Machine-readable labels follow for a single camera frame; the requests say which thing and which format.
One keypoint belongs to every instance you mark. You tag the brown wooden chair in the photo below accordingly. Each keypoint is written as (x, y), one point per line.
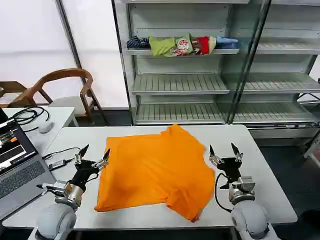
(13, 86)

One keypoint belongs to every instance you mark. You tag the pale grey metal frame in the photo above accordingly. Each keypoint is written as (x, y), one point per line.
(312, 150)

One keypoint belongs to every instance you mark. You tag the empty grey shelf rack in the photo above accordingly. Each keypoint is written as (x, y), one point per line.
(275, 82)

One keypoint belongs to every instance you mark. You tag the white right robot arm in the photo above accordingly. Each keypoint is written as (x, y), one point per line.
(250, 220)

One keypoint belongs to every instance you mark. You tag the grey usb adapter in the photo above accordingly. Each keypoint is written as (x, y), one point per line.
(57, 165)

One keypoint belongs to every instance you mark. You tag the orange t-shirt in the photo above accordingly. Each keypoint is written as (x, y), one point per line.
(155, 172)

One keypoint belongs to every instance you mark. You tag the grey shelf rack with clothes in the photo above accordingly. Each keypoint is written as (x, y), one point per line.
(180, 85)

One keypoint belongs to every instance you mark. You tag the wooden chair with pale seat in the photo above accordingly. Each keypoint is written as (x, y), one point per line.
(65, 75)

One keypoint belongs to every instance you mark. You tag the dark slanted frame bar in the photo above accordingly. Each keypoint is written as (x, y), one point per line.
(69, 32)

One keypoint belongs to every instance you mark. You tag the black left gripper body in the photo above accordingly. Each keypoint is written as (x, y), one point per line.
(83, 172)

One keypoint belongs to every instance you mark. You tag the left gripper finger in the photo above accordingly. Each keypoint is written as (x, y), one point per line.
(101, 162)
(80, 156)

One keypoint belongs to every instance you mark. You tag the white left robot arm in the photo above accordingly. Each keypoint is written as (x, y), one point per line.
(56, 220)

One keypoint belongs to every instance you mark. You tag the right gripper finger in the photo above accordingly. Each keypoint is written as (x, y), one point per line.
(237, 155)
(214, 158)

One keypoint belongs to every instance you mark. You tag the grey laptop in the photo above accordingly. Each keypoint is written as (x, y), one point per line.
(17, 172)

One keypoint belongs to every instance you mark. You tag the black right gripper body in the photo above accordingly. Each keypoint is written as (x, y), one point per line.
(230, 168)

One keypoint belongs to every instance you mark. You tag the grey computer mouse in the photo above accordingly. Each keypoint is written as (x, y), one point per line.
(46, 128)

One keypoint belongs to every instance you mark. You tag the shiny slanted metal pole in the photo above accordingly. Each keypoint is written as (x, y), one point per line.
(248, 62)

